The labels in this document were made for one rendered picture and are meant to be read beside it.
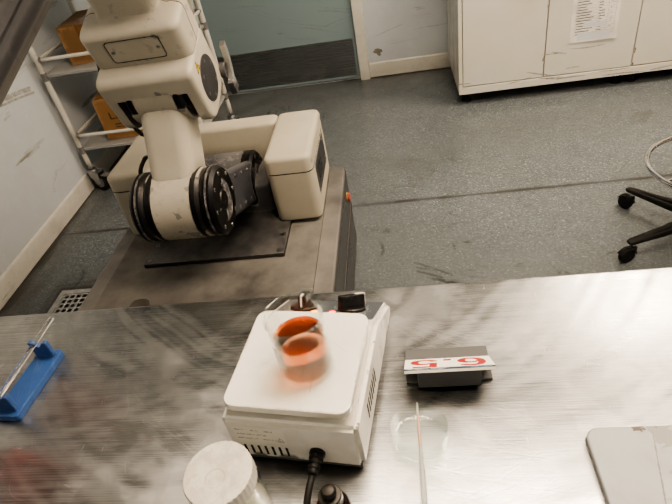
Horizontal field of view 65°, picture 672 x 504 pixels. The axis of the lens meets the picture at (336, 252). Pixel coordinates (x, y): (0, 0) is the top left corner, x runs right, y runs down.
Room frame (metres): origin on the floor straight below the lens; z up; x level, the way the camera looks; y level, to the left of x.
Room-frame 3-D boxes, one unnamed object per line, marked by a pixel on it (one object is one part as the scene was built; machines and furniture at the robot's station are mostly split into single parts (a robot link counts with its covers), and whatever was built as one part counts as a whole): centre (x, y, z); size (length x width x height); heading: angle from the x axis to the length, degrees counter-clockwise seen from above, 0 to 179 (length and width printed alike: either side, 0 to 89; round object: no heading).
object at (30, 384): (0.46, 0.40, 0.77); 0.10 x 0.03 x 0.04; 164
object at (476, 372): (0.36, -0.09, 0.77); 0.09 x 0.06 x 0.04; 79
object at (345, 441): (0.37, 0.05, 0.79); 0.22 x 0.13 x 0.08; 161
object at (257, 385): (0.35, 0.05, 0.83); 0.12 x 0.12 x 0.01; 71
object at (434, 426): (0.29, -0.04, 0.76); 0.06 x 0.06 x 0.02
